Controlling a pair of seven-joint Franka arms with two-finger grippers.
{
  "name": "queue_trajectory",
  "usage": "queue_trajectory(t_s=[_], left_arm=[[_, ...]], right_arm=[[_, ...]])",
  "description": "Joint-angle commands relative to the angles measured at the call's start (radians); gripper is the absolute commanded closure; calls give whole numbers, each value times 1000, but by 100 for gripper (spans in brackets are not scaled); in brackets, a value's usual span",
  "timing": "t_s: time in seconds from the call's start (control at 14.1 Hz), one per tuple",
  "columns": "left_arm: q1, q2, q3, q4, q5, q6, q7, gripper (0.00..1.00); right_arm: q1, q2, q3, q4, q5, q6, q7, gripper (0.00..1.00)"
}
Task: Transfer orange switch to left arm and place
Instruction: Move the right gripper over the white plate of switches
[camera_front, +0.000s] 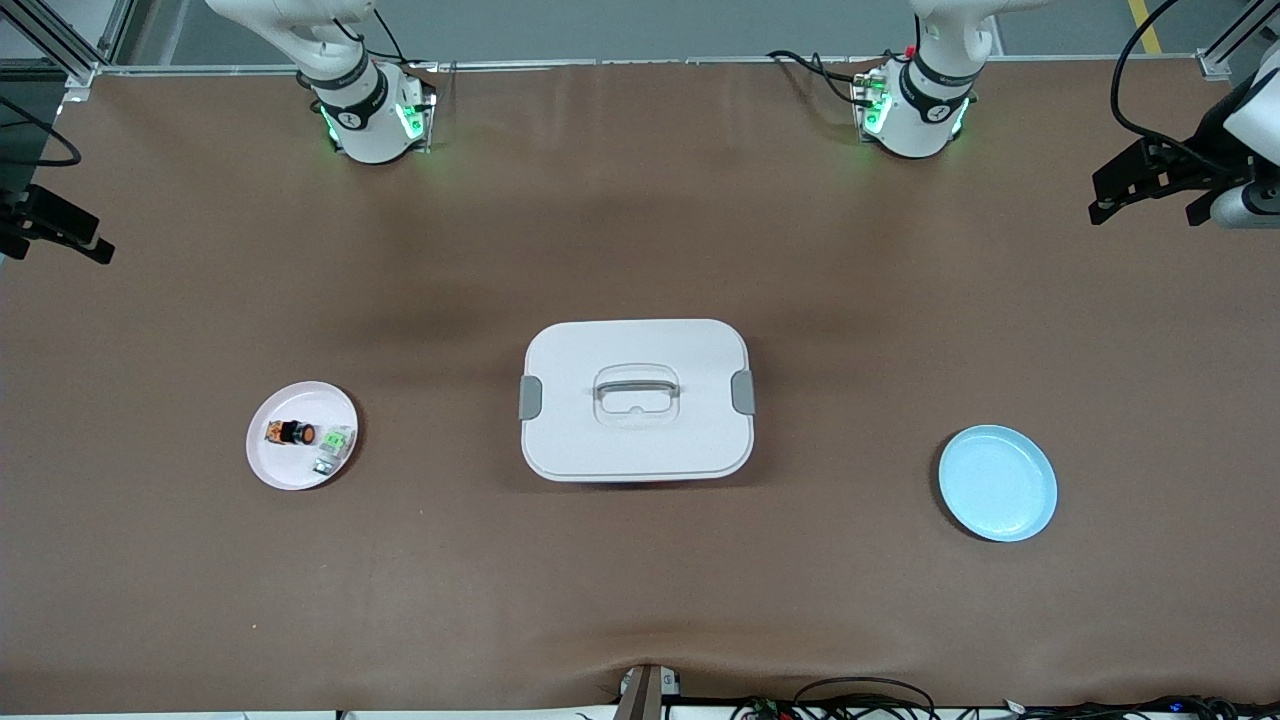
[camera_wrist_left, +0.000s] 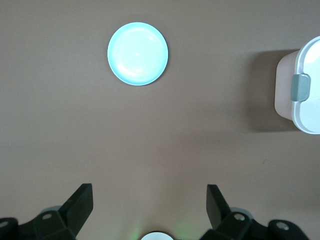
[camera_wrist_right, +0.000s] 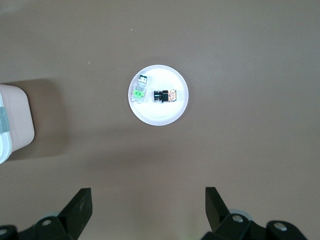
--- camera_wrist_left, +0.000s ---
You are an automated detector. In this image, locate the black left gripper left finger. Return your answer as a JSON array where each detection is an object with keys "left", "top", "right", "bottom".
[{"left": 0, "top": 183, "right": 94, "bottom": 240}]

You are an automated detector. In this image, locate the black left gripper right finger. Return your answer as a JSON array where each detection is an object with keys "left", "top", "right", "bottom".
[{"left": 199, "top": 184, "right": 310, "bottom": 240}]

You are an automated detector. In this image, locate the white lidded storage box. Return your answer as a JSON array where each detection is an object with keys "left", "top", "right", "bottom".
[{"left": 273, "top": 35, "right": 320, "bottom": 135}]

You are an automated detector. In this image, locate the light blue round plate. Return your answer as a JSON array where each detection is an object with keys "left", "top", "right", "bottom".
[{"left": 107, "top": 22, "right": 169, "bottom": 87}]

